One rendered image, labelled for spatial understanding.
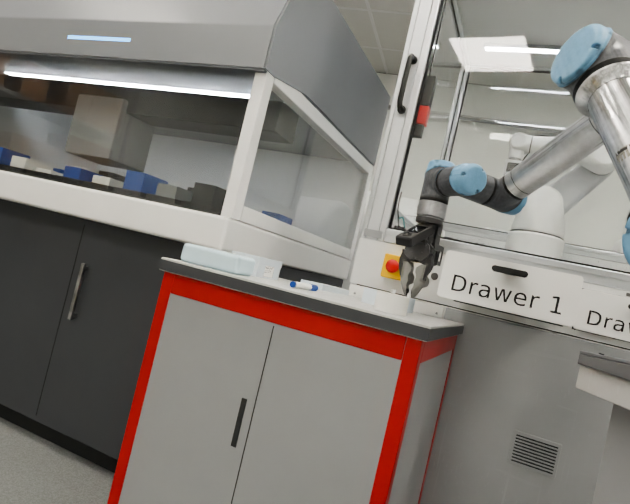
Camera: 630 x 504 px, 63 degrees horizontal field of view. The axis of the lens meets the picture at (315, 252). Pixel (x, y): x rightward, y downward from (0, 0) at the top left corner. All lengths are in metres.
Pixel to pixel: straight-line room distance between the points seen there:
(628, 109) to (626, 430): 0.50
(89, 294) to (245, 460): 1.02
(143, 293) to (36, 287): 0.49
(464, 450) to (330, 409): 0.64
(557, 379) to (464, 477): 0.37
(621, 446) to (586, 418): 0.63
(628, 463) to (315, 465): 0.52
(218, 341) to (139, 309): 0.70
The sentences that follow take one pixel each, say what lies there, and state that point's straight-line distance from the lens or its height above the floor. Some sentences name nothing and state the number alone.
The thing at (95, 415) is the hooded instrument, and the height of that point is 0.17.
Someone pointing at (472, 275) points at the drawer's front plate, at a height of 0.88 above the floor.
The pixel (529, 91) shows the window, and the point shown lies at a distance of 1.70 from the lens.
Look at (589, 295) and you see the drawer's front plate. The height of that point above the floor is 0.91.
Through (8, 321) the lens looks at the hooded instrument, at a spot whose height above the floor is 0.36.
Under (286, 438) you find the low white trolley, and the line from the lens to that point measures 1.08.
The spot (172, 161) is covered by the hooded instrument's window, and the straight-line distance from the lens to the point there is 1.73.
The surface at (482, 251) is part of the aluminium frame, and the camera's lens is 1.55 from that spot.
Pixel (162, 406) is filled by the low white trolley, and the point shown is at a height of 0.44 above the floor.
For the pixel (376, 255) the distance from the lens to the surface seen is 1.61.
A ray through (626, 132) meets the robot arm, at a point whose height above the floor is 1.13.
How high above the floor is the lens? 0.81
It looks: 2 degrees up
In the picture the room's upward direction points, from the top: 13 degrees clockwise
